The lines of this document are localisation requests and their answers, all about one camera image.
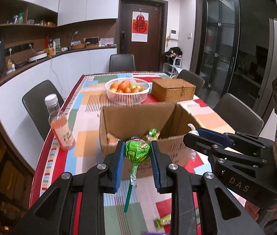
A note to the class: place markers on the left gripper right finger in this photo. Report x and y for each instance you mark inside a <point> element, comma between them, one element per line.
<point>199,198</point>

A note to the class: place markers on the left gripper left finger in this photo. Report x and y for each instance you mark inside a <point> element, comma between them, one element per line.
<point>74,203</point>

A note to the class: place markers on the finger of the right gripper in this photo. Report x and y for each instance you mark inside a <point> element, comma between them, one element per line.
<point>202,144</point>
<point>217,135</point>

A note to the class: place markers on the green lollipop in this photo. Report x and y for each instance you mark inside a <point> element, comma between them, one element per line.
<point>152,135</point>
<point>137,151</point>

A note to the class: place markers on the white candy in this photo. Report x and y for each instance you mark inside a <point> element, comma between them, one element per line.
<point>193,130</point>

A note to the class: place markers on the light green candy packet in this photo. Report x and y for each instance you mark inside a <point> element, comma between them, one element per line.
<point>163,221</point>

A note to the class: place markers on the beige snack packet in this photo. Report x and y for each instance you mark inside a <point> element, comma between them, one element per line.
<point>112,140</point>

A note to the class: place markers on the right hand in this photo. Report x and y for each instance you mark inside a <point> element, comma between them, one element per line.
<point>253,210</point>

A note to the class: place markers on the grey chair right near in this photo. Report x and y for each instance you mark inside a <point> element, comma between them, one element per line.
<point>238,115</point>

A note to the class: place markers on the grey chair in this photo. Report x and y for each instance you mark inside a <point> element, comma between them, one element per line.
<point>34,103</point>
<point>192,78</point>
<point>238,115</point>

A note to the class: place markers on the brown cardboard box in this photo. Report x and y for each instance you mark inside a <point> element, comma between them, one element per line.
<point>171,120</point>

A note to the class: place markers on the woven wicker basket box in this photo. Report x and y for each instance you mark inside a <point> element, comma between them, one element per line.
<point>172,90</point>

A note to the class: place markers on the grey chair right far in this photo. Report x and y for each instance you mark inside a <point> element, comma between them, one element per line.
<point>192,78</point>

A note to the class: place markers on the white shoe rack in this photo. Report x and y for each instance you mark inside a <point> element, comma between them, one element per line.
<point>172,66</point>

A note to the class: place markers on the pink drink bottle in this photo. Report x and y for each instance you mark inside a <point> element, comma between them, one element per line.
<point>59,123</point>

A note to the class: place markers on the white fruit basket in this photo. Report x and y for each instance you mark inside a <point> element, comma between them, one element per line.
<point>128,99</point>

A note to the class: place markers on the glass door cabinet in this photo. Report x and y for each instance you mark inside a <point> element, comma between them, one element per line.
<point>218,48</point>

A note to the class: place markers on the oranges in basket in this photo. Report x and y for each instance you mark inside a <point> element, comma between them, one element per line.
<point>125,87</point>

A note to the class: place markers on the dark brown door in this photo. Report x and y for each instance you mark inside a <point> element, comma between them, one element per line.
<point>148,55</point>

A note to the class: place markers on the white intercom panel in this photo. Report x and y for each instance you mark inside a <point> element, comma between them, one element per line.
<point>173,35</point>

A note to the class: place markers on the grey chair left side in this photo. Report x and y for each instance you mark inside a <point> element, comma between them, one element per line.
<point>34,103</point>

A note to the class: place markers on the grey chair far end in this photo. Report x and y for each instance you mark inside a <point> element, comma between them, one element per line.
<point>122,63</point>

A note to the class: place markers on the red fu poster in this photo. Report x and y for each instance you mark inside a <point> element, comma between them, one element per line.
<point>140,27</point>

